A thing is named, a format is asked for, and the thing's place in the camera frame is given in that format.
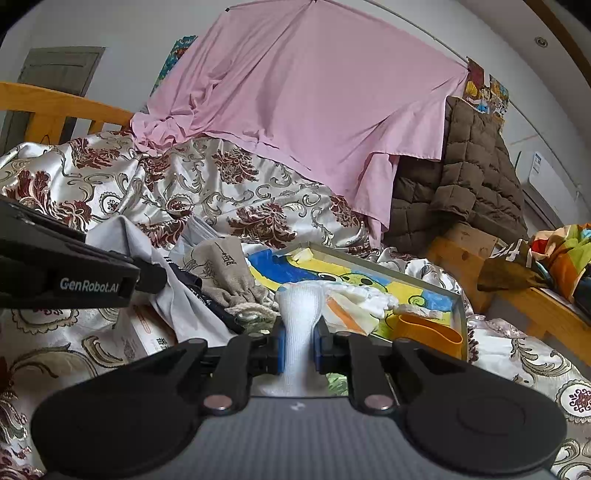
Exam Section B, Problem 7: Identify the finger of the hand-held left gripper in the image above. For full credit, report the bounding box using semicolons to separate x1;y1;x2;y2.
135;263;168;294

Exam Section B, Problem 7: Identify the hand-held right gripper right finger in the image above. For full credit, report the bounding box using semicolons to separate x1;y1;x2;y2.
312;322;467;415

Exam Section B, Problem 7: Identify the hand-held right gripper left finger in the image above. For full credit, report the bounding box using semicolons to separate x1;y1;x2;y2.
139;320;286;416

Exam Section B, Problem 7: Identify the light grey cloth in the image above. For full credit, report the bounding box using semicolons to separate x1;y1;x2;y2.
85;216;234;343

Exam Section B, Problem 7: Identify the white knitted sock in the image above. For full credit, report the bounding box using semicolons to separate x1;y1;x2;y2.
256;283;325;398

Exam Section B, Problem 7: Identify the navy sock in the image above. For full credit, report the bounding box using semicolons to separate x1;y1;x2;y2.
164;260;244;334

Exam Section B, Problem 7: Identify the beige drawstring pouch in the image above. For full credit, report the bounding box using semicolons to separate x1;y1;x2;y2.
185;237;281;320

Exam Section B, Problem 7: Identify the orange band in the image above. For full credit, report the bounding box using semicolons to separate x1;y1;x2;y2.
394;314;465;361

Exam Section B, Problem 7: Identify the grey tray with painted picture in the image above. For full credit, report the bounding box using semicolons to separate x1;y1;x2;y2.
245;242;469;366

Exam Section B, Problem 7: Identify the white and orange carton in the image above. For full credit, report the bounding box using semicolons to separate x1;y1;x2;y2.
115;304;180;363

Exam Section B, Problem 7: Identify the floral satin blanket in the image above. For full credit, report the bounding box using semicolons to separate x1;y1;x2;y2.
0;129;591;480

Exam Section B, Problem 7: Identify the light wooden plank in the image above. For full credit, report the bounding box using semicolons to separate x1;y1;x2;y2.
445;223;502;259

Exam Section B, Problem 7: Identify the grey door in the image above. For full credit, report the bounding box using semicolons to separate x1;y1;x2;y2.
0;46;105;145

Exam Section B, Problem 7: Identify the brown printed cloth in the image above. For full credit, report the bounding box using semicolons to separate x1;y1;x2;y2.
478;239;546;292

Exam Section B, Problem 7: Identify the pink bed sheet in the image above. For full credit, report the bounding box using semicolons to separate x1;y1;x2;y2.
130;0;469;244

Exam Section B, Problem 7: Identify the brown quilted jacket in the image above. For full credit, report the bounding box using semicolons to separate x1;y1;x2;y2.
383;96;529;253

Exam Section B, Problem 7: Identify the white air conditioner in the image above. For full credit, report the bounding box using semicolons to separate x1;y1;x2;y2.
513;151;581;221

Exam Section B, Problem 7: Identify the wooden bed rail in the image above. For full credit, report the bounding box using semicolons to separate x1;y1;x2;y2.
0;82;134;139

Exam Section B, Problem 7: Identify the teal wall poster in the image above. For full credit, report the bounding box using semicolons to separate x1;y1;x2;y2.
150;36;198;99

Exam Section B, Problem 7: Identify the wooden bed frame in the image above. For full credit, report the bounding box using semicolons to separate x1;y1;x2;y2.
427;235;591;343

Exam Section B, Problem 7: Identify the cartoon wall poster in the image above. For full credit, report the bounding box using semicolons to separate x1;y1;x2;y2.
463;56;509;121

